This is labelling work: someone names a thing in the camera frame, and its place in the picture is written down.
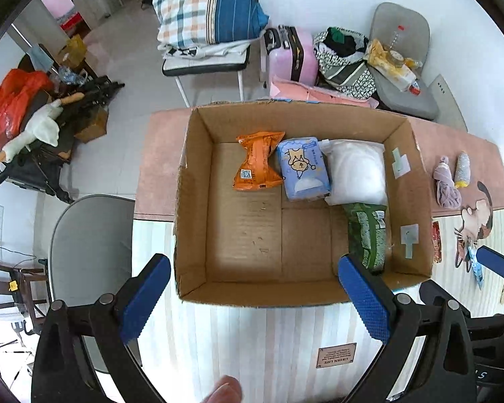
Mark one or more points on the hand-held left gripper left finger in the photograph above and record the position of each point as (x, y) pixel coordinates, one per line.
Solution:
(145, 300)

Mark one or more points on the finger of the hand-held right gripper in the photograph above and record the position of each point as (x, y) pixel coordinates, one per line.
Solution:
(493, 260)
(432, 291)

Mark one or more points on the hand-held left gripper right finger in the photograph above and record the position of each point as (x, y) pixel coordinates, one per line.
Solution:
(367, 302)

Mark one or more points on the person's left hand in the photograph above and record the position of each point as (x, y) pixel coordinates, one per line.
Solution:
(224, 391)

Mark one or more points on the blue small packet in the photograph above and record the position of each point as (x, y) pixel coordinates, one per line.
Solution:
(474, 265)

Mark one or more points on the red small packet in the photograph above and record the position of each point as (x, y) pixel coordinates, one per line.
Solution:
(437, 241)

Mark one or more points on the green snack packet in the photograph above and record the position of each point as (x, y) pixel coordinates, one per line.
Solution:
(367, 233)

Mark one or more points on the grey round chair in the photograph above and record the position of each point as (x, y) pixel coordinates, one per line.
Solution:
(90, 256)

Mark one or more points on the pink rolled socks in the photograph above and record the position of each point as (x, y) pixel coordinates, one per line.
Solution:
(446, 187)

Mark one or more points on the yellow white small toy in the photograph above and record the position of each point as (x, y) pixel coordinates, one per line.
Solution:
(462, 170)

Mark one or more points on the white plastic bag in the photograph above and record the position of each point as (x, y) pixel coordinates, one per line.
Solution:
(357, 172)

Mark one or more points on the dark wooden chair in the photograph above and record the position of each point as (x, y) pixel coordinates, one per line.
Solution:
(14, 285)

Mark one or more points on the blue tissue packet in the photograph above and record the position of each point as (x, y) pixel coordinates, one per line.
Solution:
(303, 168)

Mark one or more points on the orange snack packet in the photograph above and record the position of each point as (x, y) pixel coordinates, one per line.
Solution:
(258, 161)

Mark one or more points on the small brown cardboard box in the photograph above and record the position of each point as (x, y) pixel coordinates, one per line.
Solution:
(93, 126)

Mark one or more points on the clear plastic bottle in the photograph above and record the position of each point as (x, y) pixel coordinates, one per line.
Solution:
(409, 79)

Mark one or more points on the white goose plush toy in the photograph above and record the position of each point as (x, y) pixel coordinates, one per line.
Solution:
(40, 128)

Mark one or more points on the black tripod bundle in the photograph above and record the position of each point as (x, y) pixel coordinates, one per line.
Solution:
(77, 100)

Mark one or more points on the grey cushioned chair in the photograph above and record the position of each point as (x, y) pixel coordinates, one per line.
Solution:
(403, 50)

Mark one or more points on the yellow plastic bag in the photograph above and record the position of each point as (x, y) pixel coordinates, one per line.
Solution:
(384, 56)

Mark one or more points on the patterned black and white bag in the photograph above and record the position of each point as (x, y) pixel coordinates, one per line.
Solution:
(344, 67)

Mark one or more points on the orange plastic bag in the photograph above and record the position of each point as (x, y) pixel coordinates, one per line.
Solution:
(10, 103)

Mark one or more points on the white metal chair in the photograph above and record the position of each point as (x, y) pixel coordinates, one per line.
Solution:
(206, 69)

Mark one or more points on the pink suitcase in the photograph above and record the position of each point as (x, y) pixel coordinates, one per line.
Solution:
(292, 56)

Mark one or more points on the yellow paper bag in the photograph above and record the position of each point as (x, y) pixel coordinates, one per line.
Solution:
(72, 50)

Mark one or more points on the plaid and blue folded bedding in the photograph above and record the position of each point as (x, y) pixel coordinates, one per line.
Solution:
(206, 6)

